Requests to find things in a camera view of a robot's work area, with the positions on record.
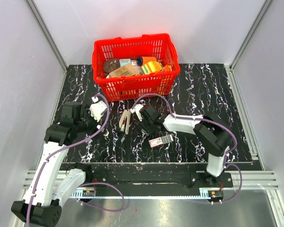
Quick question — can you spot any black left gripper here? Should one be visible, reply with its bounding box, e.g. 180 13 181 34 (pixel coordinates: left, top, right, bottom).
75 104 108 140

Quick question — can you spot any red white staple box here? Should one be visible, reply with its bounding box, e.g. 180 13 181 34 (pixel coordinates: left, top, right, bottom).
149 134 173 148

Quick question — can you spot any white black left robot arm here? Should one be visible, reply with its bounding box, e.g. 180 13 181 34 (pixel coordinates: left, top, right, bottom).
11 101 107 227

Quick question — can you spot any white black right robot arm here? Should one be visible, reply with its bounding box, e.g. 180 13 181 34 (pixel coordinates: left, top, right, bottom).
131 104 237 187

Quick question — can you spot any red plastic basket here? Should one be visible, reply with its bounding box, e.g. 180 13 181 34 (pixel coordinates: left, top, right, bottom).
92 34 180 101

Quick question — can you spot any yellow green sponge pack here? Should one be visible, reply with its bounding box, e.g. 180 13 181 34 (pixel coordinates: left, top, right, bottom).
141 61 163 75

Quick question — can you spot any brown cardboard box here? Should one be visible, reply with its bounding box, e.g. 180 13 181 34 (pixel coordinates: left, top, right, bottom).
106 64 140 79

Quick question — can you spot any orange snack packet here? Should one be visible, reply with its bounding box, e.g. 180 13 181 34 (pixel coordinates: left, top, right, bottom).
161 65 172 72

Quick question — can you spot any orange cylindrical can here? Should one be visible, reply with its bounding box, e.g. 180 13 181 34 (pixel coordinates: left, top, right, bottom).
137 56 157 67

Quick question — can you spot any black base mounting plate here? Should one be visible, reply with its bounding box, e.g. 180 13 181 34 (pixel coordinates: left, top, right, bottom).
89 163 233 199

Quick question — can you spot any brown round cookie pack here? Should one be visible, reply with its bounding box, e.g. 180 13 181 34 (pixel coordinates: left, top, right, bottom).
103 58 120 74

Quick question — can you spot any teal white small box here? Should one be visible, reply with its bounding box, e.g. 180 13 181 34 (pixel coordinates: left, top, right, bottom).
119 59 131 67

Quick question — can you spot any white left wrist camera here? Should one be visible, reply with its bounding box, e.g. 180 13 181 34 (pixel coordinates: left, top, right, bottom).
89 96 107 122

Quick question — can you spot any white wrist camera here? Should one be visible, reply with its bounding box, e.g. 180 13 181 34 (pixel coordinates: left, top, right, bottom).
130 104 144 121
89 96 107 122

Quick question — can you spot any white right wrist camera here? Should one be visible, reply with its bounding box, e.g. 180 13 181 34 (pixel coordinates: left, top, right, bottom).
130 104 144 121

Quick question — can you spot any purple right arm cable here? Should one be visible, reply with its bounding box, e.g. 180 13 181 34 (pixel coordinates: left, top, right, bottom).
133 93 243 204

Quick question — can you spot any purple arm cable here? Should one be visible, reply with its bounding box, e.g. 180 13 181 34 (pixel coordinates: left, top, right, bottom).
26 94 126 227
133 93 243 204

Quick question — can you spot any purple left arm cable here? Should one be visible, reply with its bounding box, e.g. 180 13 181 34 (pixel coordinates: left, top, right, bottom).
26 94 126 227

